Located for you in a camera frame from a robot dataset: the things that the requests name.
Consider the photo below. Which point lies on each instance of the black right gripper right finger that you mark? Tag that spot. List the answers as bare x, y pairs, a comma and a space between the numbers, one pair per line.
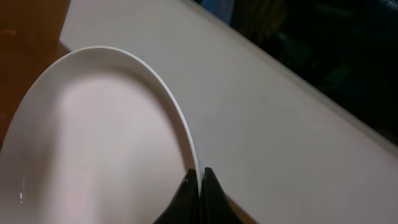
215, 208

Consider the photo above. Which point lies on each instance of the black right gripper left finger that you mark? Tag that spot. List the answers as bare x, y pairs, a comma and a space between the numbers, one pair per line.
184, 206

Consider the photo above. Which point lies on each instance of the pale pink plate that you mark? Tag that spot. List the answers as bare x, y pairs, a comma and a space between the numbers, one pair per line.
98, 138

